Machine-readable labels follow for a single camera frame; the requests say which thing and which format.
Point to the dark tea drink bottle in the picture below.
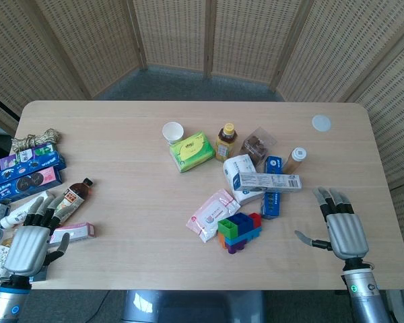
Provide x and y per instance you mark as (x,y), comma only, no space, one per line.
(74,198)

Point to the yellow cap honey bottle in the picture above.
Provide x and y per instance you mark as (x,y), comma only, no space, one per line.
(225,143)

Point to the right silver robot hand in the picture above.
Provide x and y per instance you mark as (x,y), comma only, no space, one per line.
(346,235)

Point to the green tissue box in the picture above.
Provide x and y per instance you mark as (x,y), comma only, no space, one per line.
(191,152)

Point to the round white table cap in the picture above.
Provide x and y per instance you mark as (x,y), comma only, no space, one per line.
(322,122)

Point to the white tissue pack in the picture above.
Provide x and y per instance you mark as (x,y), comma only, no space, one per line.
(240,180)

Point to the white lotion tube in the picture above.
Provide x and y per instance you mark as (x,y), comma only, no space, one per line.
(22,212)

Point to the pink wet wipes pack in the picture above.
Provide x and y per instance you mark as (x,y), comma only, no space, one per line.
(212,215)

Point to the purple cookie box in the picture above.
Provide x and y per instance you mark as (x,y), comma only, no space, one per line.
(25,156)

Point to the pink and blue cookie box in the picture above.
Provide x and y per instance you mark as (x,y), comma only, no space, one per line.
(23,186)

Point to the wooden folding screen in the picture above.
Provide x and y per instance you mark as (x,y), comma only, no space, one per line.
(202,37)

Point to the clear snack box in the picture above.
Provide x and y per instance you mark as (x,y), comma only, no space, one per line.
(256,144)

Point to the pink small box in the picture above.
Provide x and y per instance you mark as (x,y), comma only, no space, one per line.
(77,233)

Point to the white cap amber bottle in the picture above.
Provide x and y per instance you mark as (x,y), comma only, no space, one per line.
(294,161)

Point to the colourful building block toy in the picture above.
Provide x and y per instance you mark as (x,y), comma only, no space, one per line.
(239,232)

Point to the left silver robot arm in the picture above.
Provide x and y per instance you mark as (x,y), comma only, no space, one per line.
(7,299)

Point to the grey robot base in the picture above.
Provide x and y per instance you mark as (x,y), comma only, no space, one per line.
(192,306)

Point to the white paper cup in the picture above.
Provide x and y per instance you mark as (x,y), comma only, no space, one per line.
(172,133)

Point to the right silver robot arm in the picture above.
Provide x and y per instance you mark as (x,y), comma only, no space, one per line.
(365,289)

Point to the white toothpaste box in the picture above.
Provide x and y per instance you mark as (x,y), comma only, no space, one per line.
(270,182)

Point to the blue rectangular box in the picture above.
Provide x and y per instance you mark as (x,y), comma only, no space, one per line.
(272,188)

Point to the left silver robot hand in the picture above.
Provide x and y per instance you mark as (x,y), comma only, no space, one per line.
(25,242)

